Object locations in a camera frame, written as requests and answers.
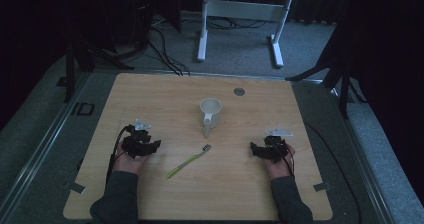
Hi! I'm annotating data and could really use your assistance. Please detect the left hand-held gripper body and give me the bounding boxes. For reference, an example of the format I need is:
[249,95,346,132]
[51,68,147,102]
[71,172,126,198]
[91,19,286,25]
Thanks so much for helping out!
[121,118,153,159]

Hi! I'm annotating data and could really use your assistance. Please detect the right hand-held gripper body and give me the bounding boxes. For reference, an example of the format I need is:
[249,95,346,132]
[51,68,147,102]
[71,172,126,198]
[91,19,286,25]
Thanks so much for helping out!
[263,128,295,164]

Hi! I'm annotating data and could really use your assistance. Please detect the green toothbrush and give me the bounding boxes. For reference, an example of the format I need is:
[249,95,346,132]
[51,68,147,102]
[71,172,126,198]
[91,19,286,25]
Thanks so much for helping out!
[165,143,212,180]

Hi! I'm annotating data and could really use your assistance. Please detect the white cup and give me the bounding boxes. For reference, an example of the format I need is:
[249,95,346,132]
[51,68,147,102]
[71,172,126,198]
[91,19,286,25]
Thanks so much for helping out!
[199,97,223,139]

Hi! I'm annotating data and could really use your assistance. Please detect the person's left hand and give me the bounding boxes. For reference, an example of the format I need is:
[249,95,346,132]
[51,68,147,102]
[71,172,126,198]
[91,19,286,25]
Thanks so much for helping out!
[112,149,150,176]

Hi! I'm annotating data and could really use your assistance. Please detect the person's right hand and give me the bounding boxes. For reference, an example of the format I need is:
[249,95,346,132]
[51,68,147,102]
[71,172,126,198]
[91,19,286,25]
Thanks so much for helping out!
[264,143,297,181]

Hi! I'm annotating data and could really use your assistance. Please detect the grey tape piece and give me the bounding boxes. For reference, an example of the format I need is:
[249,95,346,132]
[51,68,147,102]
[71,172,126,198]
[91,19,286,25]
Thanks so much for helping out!
[64,181,87,195]
[312,181,333,193]

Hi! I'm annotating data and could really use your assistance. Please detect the black tape rectangle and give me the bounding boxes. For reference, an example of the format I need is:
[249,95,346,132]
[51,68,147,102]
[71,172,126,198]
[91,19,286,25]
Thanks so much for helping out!
[70,101,96,116]

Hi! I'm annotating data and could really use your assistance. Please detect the black metal stand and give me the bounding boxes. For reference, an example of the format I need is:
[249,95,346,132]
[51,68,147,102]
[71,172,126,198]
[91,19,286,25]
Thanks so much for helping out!
[64,30,135,104]
[285,47,368,120]

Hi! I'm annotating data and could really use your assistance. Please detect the dark curtain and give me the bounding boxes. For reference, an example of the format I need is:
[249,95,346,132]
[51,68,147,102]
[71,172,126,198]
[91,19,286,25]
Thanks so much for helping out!
[0,0,131,132]
[346,0,424,198]

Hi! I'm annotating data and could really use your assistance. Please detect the right hand-held gripper black cable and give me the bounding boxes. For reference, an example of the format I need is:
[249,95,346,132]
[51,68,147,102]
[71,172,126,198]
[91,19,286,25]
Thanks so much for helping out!
[281,145,297,177]

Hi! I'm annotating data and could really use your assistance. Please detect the hand-held gripper black cable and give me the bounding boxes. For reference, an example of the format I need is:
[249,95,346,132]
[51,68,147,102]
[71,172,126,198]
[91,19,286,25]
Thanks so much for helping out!
[105,124,132,185]
[281,145,297,177]

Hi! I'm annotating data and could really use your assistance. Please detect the left hand-held gripper black cable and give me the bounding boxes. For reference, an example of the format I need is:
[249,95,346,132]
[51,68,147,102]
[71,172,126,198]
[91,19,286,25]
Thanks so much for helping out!
[105,124,132,185]

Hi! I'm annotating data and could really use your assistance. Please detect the thin black floor cable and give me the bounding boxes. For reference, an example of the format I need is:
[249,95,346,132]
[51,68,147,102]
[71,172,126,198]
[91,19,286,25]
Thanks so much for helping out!
[304,121,364,224]

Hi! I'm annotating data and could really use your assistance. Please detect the black floor cables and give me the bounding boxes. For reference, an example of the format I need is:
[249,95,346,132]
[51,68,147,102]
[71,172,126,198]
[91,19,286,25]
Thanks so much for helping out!
[145,15,269,77]

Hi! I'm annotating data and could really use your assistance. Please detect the metal floor rail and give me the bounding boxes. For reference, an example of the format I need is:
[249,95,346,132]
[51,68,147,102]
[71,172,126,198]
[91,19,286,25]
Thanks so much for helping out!
[331,87,398,224]
[0,72,93,218]

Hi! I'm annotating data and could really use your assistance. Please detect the white desk frame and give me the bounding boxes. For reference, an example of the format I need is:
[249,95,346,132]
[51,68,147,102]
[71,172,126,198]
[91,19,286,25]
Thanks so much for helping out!
[196,0,296,69]

